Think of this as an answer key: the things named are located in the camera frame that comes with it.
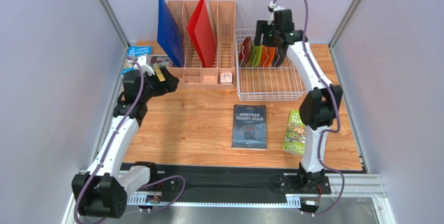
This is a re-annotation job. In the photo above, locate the red floral plate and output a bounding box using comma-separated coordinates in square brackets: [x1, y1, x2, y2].
[238, 36, 253, 67]

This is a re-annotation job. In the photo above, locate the blue plastic folder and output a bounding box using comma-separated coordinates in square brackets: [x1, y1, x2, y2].
[157, 0, 184, 68]

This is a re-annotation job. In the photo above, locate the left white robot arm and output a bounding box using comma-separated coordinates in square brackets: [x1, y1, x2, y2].
[71, 66, 179, 219]

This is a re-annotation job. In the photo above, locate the aluminium frame rail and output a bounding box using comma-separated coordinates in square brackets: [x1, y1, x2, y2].
[61, 174, 396, 223]

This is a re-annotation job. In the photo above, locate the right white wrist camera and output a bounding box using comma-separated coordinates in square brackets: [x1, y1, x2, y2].
[268, 1, 285, 25]

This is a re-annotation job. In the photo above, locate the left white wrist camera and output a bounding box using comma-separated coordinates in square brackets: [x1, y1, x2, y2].
[133, 55, 156, 76]

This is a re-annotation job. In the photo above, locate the purple cable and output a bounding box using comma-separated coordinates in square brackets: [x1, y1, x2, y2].
[72, 55, 187, 224]
[272, 0, 346, 217]

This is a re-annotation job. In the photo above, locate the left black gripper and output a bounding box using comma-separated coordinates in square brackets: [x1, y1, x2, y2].
[140, 66, 179, 102]

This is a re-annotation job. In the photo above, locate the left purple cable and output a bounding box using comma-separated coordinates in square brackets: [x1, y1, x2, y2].
[72, 55, 187, 224]

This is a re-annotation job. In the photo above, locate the green 65-Storey Treehouse book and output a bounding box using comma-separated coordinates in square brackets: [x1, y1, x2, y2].
[282, 109, 306, 156]

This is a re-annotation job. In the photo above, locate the Nineteen Eighty-Four book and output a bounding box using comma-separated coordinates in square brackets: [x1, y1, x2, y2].
[232, 105, 267, 151]

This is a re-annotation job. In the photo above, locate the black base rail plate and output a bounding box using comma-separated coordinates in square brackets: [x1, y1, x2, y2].
[147, 164, 331, 204]

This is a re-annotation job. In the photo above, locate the blue Treehouse book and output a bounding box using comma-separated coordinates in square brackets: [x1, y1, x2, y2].
[121, 46, 152, 77]

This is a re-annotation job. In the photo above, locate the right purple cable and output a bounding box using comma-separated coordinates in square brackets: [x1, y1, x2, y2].
[272, 0, 346, 217]

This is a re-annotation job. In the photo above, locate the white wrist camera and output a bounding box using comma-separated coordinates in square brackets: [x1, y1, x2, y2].
[268, 1, 285, 25]
[133, 55, 156, 76]

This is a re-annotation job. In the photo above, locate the red plastic folder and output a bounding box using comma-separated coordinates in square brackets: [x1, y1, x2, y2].
[187, 0, 217, 68]

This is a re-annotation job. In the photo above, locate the pink plastic file organizer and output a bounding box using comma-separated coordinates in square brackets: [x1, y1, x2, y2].
[167, 1, 237, 90]

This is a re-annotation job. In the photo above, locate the illustrated garden cover book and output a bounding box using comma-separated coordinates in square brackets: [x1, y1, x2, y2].
[150, 55, 170, 73]

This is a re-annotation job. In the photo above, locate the white wire dish rack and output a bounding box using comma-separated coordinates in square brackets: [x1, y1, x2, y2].
[235, 29, 306, 101]

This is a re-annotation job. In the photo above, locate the green plate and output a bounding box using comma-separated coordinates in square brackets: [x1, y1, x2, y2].
[250, 45, 263, 68]

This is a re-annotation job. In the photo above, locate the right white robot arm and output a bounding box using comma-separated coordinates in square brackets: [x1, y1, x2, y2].
[254, 6, 343, 192]

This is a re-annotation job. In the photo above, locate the orange plate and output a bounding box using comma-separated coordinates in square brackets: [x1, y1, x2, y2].
[261, 46, 276, 68]

